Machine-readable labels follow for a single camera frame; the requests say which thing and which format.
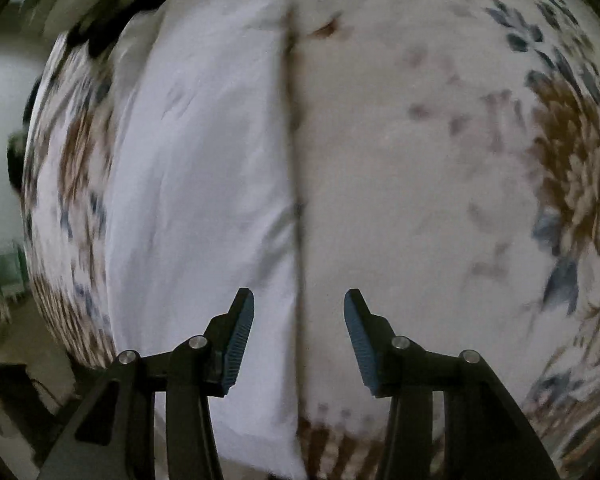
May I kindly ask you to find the white cloth garment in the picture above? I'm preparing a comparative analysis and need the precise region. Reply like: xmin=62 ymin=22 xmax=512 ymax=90
xmin=104 ymin=0 xmax=308 ymax=480

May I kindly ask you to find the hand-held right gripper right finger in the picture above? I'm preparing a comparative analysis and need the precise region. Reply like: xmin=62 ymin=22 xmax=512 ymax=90
xmin=343 ymin=288 xmax=561 ymax=480

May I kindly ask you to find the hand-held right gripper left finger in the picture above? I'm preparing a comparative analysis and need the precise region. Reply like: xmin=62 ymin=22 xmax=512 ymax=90
xmin=36 ymin=287 xmax=256 ymax=480

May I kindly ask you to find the floral printed bed sheet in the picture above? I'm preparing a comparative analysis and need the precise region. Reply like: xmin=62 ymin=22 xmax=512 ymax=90
xmin=21 ymin=0 xmax=600 ymax=480

